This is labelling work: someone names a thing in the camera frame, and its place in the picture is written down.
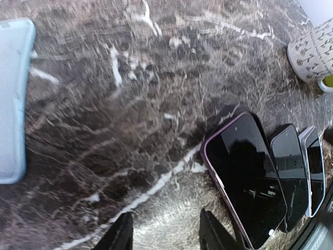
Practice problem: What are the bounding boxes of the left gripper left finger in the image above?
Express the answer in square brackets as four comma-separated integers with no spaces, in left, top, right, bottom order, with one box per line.
[93,212,133,250]

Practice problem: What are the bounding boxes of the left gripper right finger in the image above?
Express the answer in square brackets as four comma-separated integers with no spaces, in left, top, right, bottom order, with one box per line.
[199,208,246,250]

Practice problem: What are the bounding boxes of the purple smartphone dark screen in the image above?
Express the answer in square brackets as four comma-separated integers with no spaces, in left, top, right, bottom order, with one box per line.
[271,123,309,233]

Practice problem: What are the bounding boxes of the light blue smartphone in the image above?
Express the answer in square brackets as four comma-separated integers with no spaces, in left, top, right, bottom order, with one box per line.
[299,126,326,218]

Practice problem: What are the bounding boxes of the light blue phone case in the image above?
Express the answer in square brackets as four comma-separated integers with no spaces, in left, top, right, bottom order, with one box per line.
[0,18,36,184]

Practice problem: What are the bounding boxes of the lime green bowl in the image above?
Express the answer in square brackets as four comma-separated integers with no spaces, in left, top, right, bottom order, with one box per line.
[318,75,333,93]

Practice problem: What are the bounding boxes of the white patterned mug yellow inside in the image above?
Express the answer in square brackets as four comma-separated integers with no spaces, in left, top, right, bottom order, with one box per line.
[287,19,332,83]

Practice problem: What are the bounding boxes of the black front rail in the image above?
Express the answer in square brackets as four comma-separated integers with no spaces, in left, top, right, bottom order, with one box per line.
[290,186,332,249]

